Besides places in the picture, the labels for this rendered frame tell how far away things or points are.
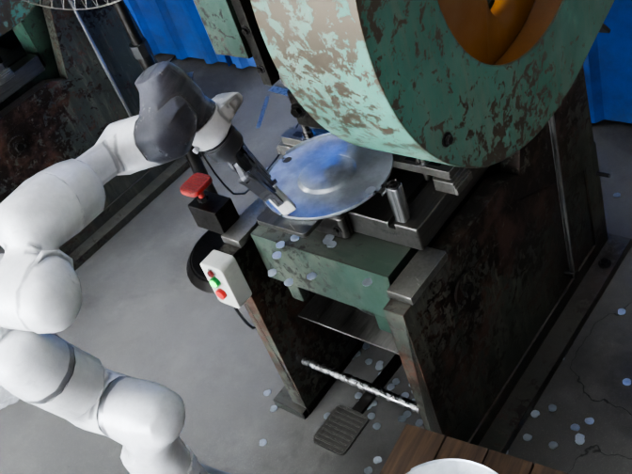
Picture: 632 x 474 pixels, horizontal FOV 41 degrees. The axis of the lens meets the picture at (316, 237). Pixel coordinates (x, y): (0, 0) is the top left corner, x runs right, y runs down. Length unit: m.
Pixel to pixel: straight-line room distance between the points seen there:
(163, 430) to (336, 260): 0.57
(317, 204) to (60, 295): 0.67
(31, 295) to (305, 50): 0.51
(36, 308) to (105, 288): 1.89
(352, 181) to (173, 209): 1.63
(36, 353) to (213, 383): 1.32
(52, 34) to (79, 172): 1.84
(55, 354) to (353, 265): 0.70
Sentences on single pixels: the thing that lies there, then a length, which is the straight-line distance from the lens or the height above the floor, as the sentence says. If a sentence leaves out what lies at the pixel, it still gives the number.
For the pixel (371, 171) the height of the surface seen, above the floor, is 0.78.
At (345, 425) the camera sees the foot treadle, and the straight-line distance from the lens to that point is 2.14.
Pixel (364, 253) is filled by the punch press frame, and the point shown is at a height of 0.64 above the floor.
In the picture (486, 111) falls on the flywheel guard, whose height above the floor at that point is 1.07.
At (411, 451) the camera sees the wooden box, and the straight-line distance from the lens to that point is 1.83.
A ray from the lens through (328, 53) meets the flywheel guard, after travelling 1.13.
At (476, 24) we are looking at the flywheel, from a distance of 1.44.
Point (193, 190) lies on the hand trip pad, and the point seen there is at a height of 0.76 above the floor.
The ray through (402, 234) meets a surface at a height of 0.68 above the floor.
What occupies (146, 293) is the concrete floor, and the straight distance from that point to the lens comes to 3.01.
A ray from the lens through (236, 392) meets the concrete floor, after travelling 2.55.
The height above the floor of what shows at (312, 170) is 0.79.
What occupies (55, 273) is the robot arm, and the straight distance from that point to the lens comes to 1.26.
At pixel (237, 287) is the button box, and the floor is 0.55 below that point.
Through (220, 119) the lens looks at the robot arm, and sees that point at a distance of 1.59.
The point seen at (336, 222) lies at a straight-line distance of 1.82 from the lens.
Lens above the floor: 1.84
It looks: 39 degrees down
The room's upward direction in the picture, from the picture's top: 22 degrees counter-clockwise
